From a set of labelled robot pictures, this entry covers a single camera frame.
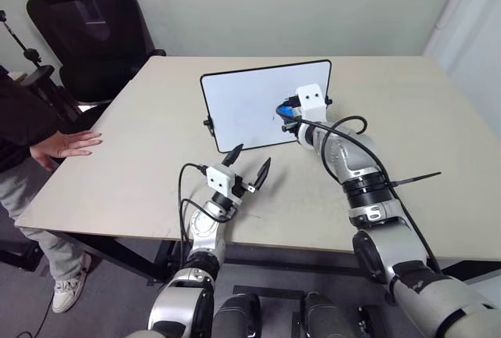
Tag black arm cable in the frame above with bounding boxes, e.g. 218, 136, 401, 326
299, 115, 445, 275
178, 162, 232, 264

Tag black table frame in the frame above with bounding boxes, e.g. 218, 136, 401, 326
58, 231, 501, 289

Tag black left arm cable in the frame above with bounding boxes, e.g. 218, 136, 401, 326
178, 162, 232, 264

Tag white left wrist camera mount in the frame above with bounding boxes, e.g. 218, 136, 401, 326
206, 164, 237, 193

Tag black office chair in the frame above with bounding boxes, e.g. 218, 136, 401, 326
22, 0, 168, 136

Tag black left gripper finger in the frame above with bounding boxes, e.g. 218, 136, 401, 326
222, 143, 244, 168
249, 156, 272, 193

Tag black zip tie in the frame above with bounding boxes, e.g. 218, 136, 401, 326
385, 171, 443, 190

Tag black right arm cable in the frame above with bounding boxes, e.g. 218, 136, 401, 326
299, 115, 445, 275

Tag black floor cable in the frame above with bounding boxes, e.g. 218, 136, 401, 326
0, 301, 55, 338

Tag white door frame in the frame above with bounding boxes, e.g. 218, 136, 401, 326
421, 0, 501, 95

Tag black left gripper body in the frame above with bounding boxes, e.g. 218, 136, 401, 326
230, 174, 255, 199

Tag black-framed whiteboard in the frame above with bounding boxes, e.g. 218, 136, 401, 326
200, 59, 333, 154

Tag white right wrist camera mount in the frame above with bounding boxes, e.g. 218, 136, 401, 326
295, 84, 327, 122

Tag person's black jacket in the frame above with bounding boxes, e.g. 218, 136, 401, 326
0, 64, 64, 174

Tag black floor stand base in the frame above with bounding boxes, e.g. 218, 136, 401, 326
0, 239, 43, 273

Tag white sneaker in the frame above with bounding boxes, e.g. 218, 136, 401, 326
51, 253, 93, 315

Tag person's bare hand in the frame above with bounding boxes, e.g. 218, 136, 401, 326
30, 130, 104, 172

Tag person's grey trousers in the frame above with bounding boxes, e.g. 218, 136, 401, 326
0, 156, 86, 283

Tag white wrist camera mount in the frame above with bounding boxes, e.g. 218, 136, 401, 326
206, 164, 237, 193
295, 84, 327, 122

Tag dark rounded robot leg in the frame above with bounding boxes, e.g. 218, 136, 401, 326
212, 293, 262, 338
302, 291, 358, 338

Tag black tripod stand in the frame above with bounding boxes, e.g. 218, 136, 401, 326
0, 9, 43, 68

